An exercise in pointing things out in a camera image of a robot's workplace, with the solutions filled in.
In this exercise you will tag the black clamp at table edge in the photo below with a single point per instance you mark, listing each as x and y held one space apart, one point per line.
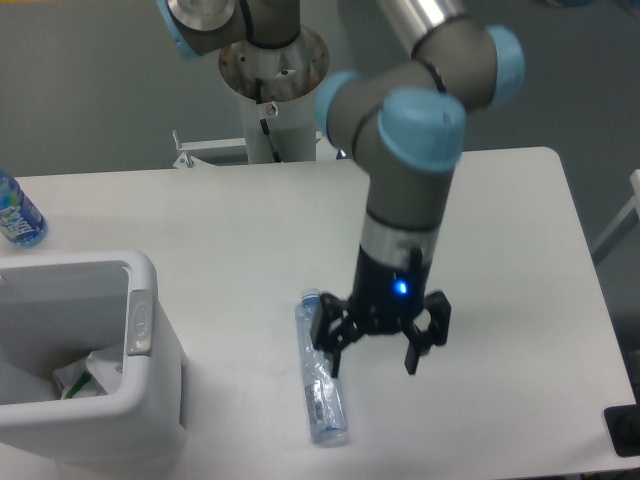
623 426

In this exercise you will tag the white paper wrapper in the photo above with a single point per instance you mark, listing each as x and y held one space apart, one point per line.
106 367

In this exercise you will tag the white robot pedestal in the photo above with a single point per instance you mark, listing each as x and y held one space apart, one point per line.
275 90

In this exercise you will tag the white metal frame at right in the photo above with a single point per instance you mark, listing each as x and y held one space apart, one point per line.
620 226

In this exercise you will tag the white bracket middle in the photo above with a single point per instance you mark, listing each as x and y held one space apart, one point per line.
325 151

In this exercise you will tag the white bracket left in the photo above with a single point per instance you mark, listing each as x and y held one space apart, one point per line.
224 152

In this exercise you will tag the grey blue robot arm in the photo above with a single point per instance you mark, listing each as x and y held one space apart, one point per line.
404 128

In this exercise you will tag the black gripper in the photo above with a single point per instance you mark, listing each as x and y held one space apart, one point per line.
385 300

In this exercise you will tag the green white wrapper in bin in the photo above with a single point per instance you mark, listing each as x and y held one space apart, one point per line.
75 381

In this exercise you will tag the crushed clear plastic bottle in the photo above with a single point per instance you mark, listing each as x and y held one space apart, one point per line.
326 416

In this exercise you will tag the white bracket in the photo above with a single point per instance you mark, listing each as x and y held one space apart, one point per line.
325 151
224 152

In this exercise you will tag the white trash can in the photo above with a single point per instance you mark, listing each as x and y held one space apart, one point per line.
59 308

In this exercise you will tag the blue labelled water bottle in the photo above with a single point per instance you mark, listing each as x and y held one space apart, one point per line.
22 223

